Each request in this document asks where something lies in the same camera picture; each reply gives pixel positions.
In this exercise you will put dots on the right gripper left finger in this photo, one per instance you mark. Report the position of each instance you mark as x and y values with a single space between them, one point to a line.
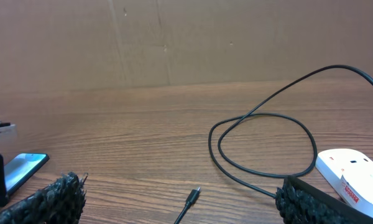
61 202

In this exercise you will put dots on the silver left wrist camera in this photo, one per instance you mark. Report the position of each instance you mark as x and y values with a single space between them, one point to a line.
8 133

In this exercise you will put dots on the blue screen Galaxy smartphone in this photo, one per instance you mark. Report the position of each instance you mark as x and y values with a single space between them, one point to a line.
21 168

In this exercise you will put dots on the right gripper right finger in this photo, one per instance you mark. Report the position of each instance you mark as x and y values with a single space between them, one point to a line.
301 203

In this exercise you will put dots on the white power extension strip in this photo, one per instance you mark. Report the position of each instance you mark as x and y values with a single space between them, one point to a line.
332 163

